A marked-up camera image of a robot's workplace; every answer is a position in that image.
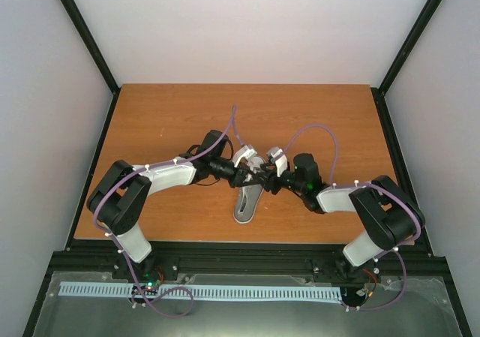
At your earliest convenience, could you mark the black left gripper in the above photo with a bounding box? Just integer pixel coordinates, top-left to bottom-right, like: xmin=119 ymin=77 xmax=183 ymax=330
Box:
xmin=210 ymin=157 xmax=262 ymax=189

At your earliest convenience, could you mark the grey canvas sneaker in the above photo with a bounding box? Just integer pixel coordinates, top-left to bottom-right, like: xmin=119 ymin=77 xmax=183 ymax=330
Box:
xmin=232 ymin=155 xmax=268 ymax=224

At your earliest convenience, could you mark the white shoelace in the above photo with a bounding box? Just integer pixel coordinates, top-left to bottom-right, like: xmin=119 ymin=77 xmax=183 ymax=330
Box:
xmin=246 ymin=156 xmax=271 ymax=181

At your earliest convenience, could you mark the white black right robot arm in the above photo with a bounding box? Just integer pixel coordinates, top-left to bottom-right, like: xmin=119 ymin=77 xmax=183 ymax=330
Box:
xmin=247 ymin=153 xmax=425 ymax=281

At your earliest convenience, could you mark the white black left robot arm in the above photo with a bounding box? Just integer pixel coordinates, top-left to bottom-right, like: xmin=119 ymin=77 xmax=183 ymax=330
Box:
xmin=86 ymin=130 xmax=265 ymax=279

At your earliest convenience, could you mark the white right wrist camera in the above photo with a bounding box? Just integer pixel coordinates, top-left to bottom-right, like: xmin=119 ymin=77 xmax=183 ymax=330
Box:
xmin=267 ymin=146 xmax=288 ymax=178

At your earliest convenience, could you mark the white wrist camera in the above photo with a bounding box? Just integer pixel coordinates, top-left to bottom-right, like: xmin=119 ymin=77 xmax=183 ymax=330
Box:
xmin=232 ymin=145 xmax=257 ymax=167
xmin=267 ymin=146 xmax=288 ymax=178

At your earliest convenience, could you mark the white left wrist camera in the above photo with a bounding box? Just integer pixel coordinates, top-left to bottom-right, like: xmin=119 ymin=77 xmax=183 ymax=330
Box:
xmin=232 ymin=145 xmax=257 ymax=167

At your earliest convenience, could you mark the black right frame post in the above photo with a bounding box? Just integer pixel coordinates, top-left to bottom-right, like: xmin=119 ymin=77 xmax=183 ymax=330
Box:
xmin=377 ymin=0 xmax=457 ymax=92

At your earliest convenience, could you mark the black frame post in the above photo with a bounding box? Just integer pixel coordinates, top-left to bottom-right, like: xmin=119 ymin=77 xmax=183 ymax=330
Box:
xmin=377 ymin=0 xmax=457 ymax=92
xmin=46 ymin=0 xmax=121 ymax=94

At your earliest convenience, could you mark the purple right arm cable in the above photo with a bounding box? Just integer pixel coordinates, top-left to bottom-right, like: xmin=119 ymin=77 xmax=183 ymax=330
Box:
xmin=280 ymin=124 xmax=422 ymax=312

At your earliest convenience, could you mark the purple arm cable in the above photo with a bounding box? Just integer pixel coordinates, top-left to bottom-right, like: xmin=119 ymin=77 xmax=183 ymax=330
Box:
xmin=92 ymin=104 xmax=248 ymax=317
xmin=280 ymin=124 xmax=422 ymax=312

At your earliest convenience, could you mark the black aluminium frame rail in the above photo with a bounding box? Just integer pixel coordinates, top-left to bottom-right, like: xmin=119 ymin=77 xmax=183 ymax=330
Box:
xmin=46 ymin=239 xmax=453 ymax=287

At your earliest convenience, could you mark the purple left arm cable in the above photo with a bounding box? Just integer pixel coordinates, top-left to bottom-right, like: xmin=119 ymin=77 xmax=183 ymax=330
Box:
xmin=92 ymin=104 xmax=248 ymax=317

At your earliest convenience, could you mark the light blue slotted cable duct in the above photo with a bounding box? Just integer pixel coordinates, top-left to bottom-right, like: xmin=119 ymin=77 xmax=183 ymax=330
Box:
xmin=58 ymin=281 xmax=341 ymax=303

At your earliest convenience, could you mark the grey metal base plate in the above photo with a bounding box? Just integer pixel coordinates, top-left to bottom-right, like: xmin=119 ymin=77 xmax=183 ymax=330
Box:
xmin=31 ymin=272 xmax=461 ymax=336

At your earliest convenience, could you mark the black left frame post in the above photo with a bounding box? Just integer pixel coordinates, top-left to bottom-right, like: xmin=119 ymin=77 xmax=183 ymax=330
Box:
xmin=46 ymin=0 xmax=121 ymax=94

